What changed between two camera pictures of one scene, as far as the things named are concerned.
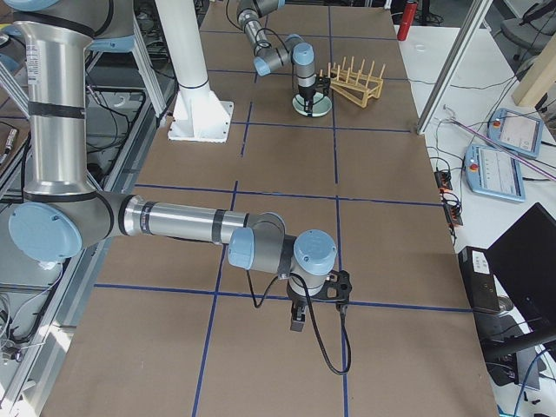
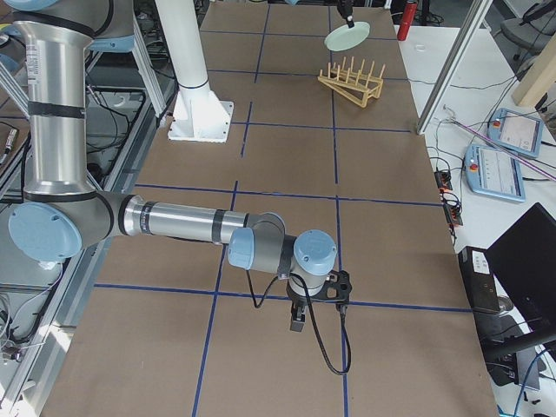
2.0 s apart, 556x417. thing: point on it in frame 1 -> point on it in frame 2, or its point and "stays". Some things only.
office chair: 532,33 stays
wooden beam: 539,77 stays
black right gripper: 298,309 stays
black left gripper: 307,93 -> 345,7
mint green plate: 321,105 -> 344,37
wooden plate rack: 356,86 stays
